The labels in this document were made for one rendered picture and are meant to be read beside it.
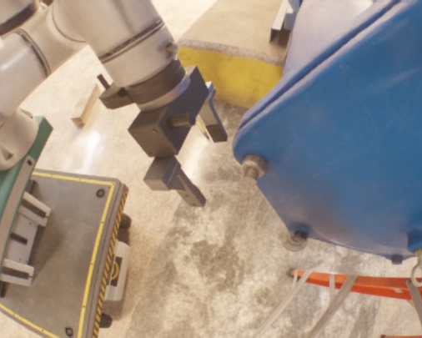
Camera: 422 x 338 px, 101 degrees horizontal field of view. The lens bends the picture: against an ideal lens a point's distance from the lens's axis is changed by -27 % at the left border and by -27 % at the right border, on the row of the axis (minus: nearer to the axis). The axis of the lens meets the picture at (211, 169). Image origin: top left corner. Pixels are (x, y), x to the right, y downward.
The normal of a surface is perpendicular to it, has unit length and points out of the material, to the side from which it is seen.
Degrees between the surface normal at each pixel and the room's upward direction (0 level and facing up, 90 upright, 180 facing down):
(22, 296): 0
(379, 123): 80
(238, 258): 0
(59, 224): 0
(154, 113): 25
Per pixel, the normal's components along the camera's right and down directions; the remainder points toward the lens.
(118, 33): 0.23, 0.64
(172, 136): 0.88, -0.03
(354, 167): -0.48, 0.73
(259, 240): -0.04, -0.50
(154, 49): 0.61, 0.38
